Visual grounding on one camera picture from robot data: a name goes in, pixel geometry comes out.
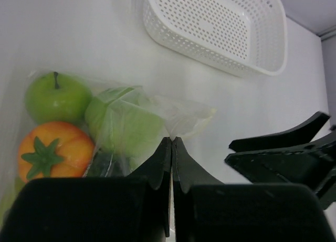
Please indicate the dark green fake vegetable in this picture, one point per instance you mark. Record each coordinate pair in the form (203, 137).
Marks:
(107, 164)

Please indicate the pale green fake cabbage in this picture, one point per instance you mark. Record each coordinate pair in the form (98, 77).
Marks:
(122, 121)

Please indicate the clear polka dot zip bag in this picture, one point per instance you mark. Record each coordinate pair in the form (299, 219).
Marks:
(182, 119)

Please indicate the orange red fake tomato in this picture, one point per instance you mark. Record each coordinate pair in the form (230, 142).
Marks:
(54, 149)

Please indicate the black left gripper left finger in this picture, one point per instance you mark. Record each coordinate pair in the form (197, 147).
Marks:
(131, 208)

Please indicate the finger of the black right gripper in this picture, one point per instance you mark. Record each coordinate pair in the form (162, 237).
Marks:
(311, 164)
(298, 135)

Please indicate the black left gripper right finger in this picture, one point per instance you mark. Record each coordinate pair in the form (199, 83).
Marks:
(205, 209)

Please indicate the white perforated plastic basket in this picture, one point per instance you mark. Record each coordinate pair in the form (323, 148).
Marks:
(239, 37)

